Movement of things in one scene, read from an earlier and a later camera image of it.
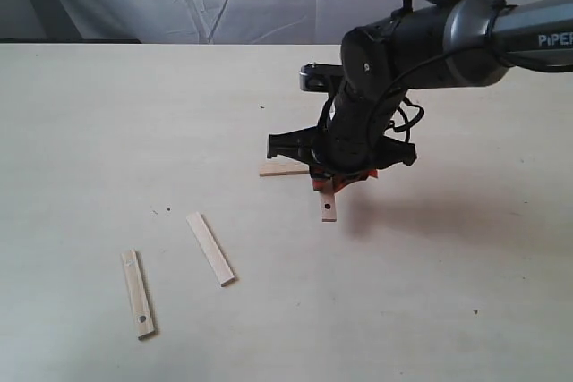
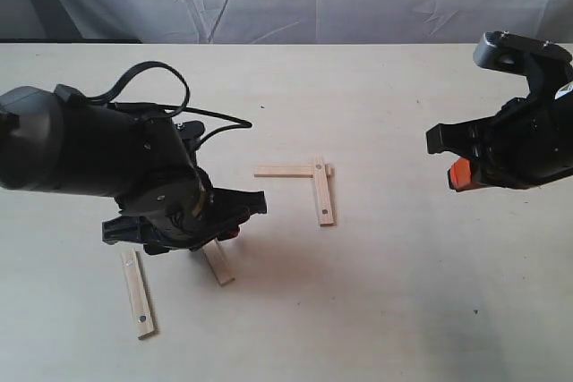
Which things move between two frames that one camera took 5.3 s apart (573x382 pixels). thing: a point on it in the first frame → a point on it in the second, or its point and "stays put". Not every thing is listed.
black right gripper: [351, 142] → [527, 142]
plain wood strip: [210, 249] stays put
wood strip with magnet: [139, 294] stays put
